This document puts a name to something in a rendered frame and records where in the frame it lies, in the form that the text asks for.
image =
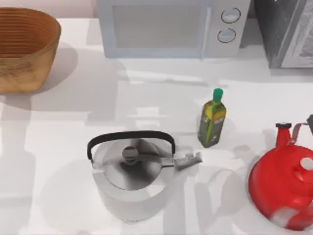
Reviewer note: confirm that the green oil bottle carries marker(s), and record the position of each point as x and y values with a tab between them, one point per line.
211	120

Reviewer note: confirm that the microwave oven door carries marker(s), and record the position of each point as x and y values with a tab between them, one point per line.
156	27

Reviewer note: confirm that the round microwave knob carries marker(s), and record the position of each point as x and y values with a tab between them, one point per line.
226	35
230	14

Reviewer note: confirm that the pale microwave oven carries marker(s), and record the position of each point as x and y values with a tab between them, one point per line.
227	14

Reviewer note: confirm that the red kettle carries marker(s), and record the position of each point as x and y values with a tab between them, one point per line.
281	181

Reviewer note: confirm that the woven wooden basket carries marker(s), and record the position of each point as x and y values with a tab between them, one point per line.
27	58

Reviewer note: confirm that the grey cabinet with dark inside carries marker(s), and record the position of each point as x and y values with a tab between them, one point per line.
281	31

